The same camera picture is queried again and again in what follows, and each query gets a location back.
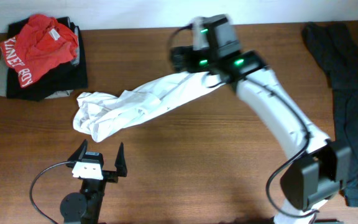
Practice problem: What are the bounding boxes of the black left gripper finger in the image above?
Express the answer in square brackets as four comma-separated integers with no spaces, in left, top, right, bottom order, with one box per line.
[114,142,127,177]
[67,139,88,162]

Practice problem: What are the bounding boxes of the white t-shirt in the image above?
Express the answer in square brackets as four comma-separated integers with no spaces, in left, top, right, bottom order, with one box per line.
[73,72,224,142]

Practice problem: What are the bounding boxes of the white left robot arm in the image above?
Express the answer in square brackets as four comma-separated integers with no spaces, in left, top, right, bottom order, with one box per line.
[60,140,127,224]

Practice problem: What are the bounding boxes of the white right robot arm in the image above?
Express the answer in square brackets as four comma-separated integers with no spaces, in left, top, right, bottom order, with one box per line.
[170,14,352,223]

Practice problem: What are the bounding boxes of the black folded garment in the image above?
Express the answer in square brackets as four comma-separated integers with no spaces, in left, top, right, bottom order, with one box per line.
[6,17,88,101]

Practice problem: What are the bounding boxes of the grey folded garment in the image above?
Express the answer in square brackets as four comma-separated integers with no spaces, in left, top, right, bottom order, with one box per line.
[0,58,73,99]

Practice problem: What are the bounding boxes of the red printed t-shirt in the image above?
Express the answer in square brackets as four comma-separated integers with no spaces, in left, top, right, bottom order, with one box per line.
[0,14,79,88]

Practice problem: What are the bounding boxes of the dark green trousers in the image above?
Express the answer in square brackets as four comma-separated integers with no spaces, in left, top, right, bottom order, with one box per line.
[301,22,358,207]

